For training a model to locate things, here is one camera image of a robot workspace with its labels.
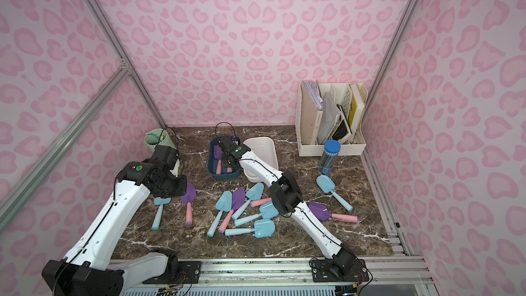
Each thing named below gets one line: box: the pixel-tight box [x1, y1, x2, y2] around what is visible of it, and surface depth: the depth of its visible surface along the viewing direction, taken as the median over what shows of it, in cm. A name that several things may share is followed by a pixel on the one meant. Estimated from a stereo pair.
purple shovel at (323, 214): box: [308, 202, 359, 223], surface depth 88 cm
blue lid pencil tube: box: [318, 139, 342, 176], surface depth 90 cm
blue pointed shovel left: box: [206, 190, 233, 238], surface depth 91 cm
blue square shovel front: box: [224, 218, 277, 239], surface depth 84 cm
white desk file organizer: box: [295, 79, 369, 157], surface depth 102 cm
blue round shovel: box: [234, 201, 279, 227], surface depth 88 cm
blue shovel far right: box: [315, 174, 354, 212], surface depth 97 cm
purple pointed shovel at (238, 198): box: [218, 187, 246, 234], surface depth 92 cm
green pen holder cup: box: [143, 128, 177, 153], surface depth 100 cm
